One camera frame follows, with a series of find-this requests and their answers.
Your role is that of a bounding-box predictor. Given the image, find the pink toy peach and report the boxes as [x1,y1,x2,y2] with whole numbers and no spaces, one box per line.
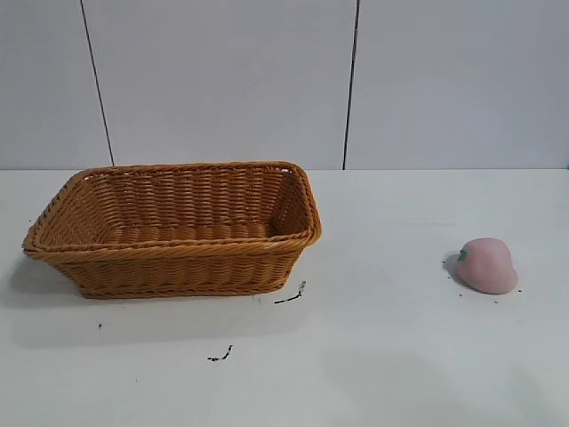
[454,237,519,295]

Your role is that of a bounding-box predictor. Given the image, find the brown woven wicker basket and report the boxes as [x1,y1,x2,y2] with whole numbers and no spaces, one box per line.
[21,160,323,300]

